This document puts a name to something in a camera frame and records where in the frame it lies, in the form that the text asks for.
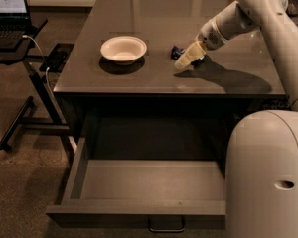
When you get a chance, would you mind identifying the metal drawer handle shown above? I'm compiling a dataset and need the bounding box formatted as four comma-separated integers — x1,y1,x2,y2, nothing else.
148,216,186,233

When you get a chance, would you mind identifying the white charging cable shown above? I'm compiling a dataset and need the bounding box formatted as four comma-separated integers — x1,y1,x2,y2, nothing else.
21,34,54,94

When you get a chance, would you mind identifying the grey counter cabinet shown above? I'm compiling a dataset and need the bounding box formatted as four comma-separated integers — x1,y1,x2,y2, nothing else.
54,0,285,137

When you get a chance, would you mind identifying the white bowl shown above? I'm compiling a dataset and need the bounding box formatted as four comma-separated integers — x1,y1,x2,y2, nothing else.
100,36,147,65

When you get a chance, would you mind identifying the blue rxbar blueberry wrapper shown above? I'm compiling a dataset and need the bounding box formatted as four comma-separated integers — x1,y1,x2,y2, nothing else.
170,46,204,67

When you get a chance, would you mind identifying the black laptop stand table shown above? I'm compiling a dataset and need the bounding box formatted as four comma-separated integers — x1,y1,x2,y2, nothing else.
0,16,75,153

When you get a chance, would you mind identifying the black laptop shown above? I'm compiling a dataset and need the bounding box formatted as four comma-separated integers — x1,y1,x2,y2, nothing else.
0,0,32,51

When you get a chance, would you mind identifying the black phone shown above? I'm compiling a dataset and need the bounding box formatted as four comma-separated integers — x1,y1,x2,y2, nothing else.
47,51,67,69

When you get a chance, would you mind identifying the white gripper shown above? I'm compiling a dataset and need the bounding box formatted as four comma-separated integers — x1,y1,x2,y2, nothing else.
175,18,227,70

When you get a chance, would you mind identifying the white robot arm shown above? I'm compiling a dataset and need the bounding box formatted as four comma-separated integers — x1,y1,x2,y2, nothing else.
175,0,298,238

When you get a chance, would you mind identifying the open grey top drawer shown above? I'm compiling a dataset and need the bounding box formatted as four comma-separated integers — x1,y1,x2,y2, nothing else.
47,112,228,230

